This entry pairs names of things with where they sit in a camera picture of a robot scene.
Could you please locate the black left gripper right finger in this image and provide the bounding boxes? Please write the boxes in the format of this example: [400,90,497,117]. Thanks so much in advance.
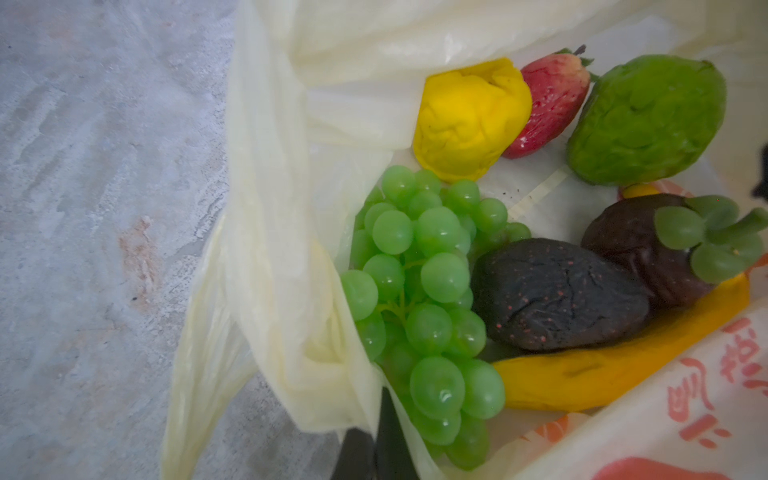
[375,388,419,480]

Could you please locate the purple mangosteen green calyx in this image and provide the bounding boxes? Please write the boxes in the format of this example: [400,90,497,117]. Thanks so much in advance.
[581,193,767,309]

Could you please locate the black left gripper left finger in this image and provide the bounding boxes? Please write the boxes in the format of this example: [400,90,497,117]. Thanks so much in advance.
[330,428,376,480]

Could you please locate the yellow fruit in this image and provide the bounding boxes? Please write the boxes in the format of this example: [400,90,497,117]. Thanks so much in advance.
[412,58,532,183]

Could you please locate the dark avocado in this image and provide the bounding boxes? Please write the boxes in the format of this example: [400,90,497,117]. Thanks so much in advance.
[471,238,650,352]

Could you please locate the red fruit in bag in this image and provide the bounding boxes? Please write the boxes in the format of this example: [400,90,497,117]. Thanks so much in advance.
[502,45,596,160]

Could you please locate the green grapes bunch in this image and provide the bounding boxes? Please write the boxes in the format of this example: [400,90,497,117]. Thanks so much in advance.
[341,165,531,471]

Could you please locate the yellow banana in bag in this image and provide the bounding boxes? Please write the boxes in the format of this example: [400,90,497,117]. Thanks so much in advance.
[493,274,750,412]

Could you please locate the green fruit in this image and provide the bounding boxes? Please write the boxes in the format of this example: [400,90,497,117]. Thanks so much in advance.
[566,54,727,186]

